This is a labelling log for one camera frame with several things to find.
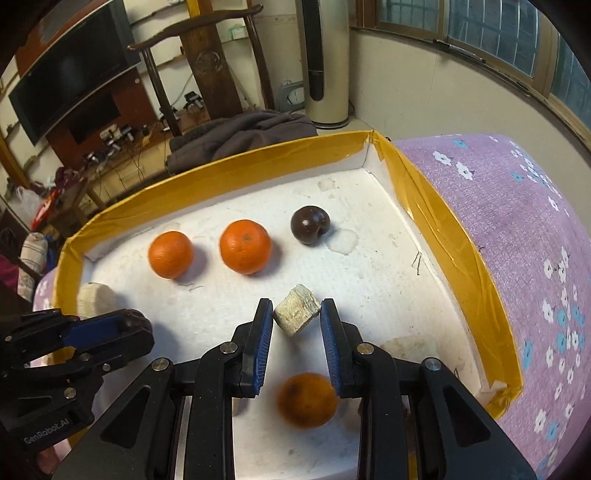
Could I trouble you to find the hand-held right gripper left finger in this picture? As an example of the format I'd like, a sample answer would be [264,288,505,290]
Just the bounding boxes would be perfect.
[53,298,274,480]

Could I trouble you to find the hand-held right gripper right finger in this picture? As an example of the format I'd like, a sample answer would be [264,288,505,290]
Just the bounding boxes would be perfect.
[320,298,539,480]

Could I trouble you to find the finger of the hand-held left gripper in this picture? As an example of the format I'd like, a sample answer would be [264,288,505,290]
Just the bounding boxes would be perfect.
[2,308,153,357]
[0,329,156,417]

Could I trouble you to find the medium beige sugarcane chunk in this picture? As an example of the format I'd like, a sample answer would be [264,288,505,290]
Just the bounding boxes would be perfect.
[76,282,119,320]

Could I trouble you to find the small beige sugarcane chunk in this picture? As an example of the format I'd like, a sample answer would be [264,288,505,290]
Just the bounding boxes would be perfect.
[274,284,322,340]

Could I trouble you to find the orange mandarin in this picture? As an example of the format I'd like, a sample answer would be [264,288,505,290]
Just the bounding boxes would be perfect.
[148,231,195,280]
[277,373,341,430]
[219,220,273,276]

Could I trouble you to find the yellow tray with white foam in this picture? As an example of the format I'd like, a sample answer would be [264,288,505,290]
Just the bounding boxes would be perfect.
[54,130,525,480]

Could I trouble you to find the dark purple plum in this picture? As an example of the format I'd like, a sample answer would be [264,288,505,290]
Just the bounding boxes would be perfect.
[290,206,334,247]

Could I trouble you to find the white plastic bag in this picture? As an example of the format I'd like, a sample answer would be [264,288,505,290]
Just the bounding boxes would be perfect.
[9,187,45,232]

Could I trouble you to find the dark grey jacket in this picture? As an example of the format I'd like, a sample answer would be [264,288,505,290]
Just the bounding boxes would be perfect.
[166,111,319,176]

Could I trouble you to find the wooden television cabinet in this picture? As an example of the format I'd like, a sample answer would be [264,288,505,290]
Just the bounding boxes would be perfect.
[46,74,172,209]

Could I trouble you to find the white desk clock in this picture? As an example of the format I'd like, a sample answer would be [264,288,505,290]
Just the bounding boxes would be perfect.
[279,80,306,112]

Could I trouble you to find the black flat television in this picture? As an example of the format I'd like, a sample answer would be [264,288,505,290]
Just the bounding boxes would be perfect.
[9,0,142,147]

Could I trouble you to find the wooden chair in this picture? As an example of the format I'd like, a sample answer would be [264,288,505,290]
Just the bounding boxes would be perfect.
[127,4,278,139]

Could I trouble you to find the standing air conditioner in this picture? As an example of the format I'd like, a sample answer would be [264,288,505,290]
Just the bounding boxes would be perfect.
[300,0,352,130]

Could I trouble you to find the barred window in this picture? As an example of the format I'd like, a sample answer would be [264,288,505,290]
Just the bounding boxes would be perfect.
[374,0,591,121]

